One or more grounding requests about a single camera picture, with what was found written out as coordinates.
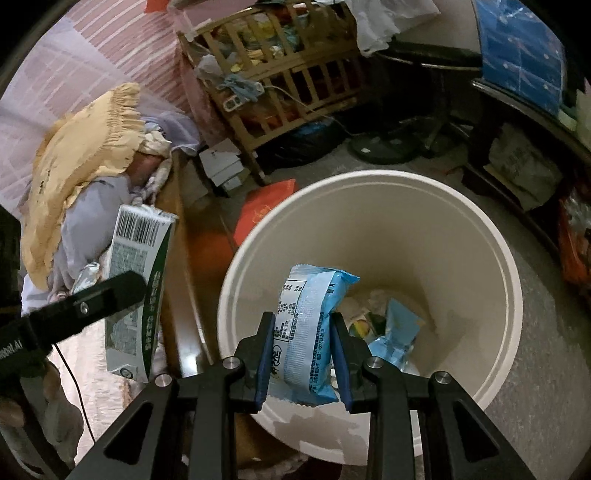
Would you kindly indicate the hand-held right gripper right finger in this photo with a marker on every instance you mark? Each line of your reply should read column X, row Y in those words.
column 344, row 374

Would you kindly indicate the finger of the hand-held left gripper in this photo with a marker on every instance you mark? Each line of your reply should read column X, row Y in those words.
column 92, row 304

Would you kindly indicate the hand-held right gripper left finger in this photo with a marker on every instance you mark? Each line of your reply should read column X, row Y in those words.
column 261, row 369

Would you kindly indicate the light blue snack packet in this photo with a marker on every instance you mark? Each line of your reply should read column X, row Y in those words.
column 309, row 332
column 397, row 337

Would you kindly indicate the green white carton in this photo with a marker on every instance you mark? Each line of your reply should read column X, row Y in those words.
column 134, row 258

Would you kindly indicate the cream trash bin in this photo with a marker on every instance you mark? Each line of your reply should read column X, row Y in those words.
column 415, row 230

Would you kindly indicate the person's left forearm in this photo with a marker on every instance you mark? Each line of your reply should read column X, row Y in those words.
column 51, row 424

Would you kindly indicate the person's left hand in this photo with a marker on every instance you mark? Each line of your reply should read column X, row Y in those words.
column 11, row 412

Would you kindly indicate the silver snack wrapper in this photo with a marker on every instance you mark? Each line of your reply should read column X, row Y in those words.
column 87, row 277

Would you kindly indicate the lavender blanket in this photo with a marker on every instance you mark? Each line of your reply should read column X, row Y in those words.
column 87, row 217

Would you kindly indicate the yellow frilled pillow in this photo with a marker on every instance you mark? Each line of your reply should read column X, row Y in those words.
column 74, row 157

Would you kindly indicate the red orange bag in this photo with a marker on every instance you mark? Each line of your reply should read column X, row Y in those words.
column 263, row 207

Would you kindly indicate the white cardboard box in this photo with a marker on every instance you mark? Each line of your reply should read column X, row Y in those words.
column 221, row 164

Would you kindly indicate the black fan base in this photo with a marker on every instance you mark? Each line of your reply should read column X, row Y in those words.
column 383, row 147

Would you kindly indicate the dark blue bag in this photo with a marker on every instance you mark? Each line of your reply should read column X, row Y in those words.
column 304, row 143

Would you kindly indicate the pink mosquito net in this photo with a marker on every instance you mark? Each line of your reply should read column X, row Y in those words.
column 92, row 55

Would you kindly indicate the teal cloth strip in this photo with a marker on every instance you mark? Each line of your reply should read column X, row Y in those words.
column 240, row 87

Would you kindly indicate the orange plastic bag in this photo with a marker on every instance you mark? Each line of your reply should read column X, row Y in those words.
column 577, row 235

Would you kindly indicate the grey plastic bag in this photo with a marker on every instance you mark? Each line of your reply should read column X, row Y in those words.
column 526, row 170

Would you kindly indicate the wooden crib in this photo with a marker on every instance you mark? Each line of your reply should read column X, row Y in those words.
column 323, row 64

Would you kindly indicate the black table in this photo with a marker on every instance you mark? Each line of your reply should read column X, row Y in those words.
column 531, row 124

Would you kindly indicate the white cloth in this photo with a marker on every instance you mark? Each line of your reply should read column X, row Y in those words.
column 383, row 27

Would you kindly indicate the blue patterned sheet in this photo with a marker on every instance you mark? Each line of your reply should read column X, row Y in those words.
column 517, row 55

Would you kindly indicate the wooden bed frame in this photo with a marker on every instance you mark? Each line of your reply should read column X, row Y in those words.
column 184, row 258

